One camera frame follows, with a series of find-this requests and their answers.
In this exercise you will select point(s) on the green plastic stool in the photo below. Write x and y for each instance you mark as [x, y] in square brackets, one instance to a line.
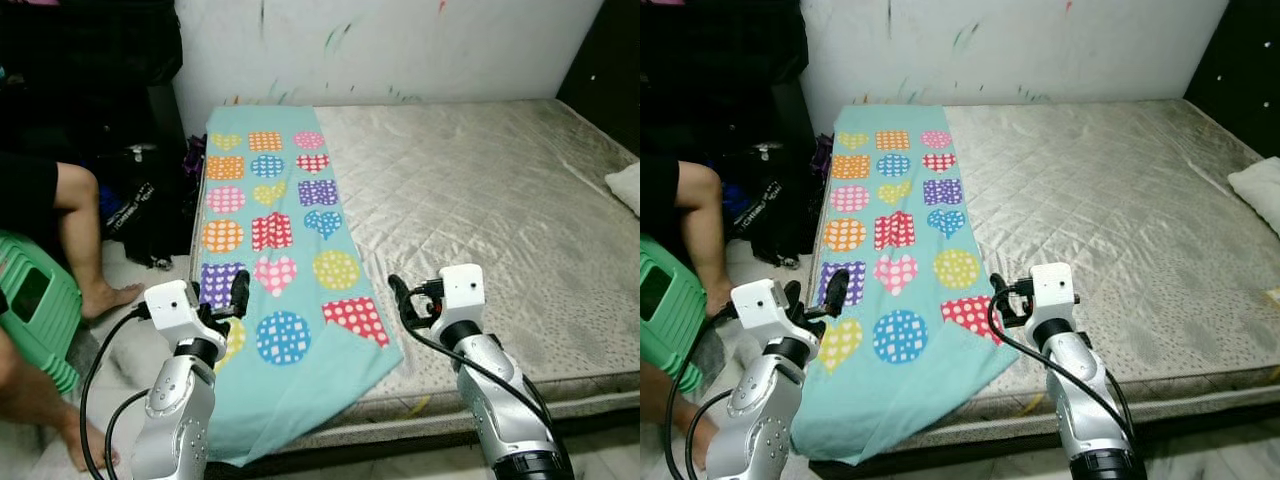
[670, 320]
[40, 320]

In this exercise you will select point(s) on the black and blue bag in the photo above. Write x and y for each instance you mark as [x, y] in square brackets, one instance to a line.
[150, 215]
[775, 215]

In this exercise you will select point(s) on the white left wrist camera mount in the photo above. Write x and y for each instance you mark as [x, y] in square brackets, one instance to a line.
[172, 308]
[762, 308]

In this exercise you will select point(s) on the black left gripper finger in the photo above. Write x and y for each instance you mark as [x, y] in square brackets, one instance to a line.
[837, 293]
[240, 293]

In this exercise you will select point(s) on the dark cabinet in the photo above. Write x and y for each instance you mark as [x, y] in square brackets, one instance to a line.
[90, 60]
[720, 60]

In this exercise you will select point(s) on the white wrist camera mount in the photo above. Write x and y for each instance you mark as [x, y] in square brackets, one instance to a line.
[762, 308]
[172, 308]
[1055, 288]
[462, 290]

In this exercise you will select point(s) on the white quilted mattress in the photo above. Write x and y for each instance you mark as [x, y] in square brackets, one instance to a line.
[480, 200]
[1110, 200]

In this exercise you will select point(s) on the person's black shorts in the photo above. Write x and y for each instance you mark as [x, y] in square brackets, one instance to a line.
[25, 195]
[655, 195]

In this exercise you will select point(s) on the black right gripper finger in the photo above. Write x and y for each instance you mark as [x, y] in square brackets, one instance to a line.
[401, 298]
[1001, 297]

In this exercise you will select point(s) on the teal mat with coloured shapes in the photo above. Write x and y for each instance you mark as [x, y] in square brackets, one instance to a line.
[890, 400]
[290, 390]

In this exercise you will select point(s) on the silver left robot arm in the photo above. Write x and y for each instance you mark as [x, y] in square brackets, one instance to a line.
[755, 420]
[175, 415]

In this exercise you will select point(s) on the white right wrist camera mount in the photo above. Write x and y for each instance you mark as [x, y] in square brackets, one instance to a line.
[1055, 288]
[462, 290]

